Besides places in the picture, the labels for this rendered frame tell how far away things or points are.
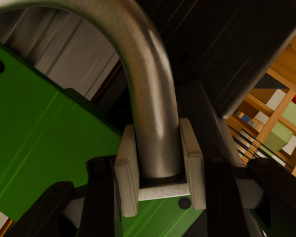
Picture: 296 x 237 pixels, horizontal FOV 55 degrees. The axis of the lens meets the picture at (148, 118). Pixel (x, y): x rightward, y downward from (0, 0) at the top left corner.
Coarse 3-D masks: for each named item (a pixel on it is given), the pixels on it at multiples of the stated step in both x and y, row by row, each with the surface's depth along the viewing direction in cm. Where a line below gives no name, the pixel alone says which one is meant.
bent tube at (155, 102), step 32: (0, 0) 18; (32, 0) 18; (64, 0) 17; (96, 0) 17; (128, 0) 17; (128, 32) 17; (128, 64) 18; (160, 64) 17; (160, 96) 17; (160, 128) 17; (160, 160) 18; (160, 192) 17
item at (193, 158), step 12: (180, 120) 20; (180, 132) 18; (192, 132) 17; (192, 144) 15; (192, 156) 14; (192, 168) 14; (192, 180) 14; (192, 192) 14; (204, 192) 14; (192, 204) 14; (204, 204) 14
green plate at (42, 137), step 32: (0, 64) 22; (0, 96) 22; (32, 96) 22; (64, 96) 22; (0, 128) 22; (32, 128) 22; (64, 128) 22; (96, 128) 22; (0, 160) 23; (32, 160) 23; (64, 160) 23; (0, 192) 23; (32, 192) 23; (128, 224) 23; (160, 224) 23
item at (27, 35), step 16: (0, 16) 23; (16, 16) 23; (32, 16) 23; (48, 16) 22; (64, 16) 23; (0, 32) 23; (16, 32) 23; (32, 32) 23; (48, 32) 23; (16, 48) 24; (32, 48) 23; (32, 64) 24
